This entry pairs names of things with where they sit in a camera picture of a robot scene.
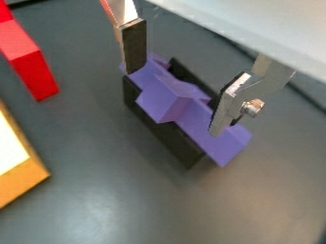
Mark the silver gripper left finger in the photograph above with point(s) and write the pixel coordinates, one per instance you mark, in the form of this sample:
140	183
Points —
129	29

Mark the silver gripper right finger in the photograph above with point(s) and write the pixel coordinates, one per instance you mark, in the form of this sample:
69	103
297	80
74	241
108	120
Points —
240	95

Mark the purple cross-shaped block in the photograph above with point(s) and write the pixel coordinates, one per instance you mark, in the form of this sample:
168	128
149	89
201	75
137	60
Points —
173	98

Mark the black angle fixture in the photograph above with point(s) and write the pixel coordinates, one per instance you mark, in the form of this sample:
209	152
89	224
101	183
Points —
165	133

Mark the yellow slotted board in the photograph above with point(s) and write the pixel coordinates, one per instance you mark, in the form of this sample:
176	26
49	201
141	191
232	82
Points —
21	169

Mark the red cross-shaped block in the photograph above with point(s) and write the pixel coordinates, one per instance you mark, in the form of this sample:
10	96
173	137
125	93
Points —
24	56

